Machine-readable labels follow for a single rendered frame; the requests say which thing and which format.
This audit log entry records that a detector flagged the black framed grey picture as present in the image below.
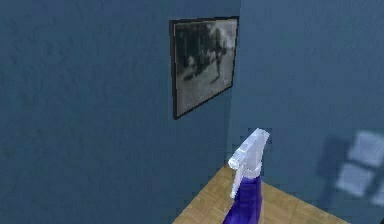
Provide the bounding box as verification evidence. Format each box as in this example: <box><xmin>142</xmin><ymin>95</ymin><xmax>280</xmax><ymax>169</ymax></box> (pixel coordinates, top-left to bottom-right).
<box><xmin>168</xmin><ymin>15</ymin><xmax>240</xmax><ymax>121</ymax></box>

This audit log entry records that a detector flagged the blue spray bottle white nozzle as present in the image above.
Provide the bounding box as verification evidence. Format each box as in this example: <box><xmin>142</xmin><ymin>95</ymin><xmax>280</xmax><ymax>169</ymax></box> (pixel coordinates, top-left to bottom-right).
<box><xmin>221</xmin><ymin>127</ymin><xmax>271</xmax><ymax>224</ymax></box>

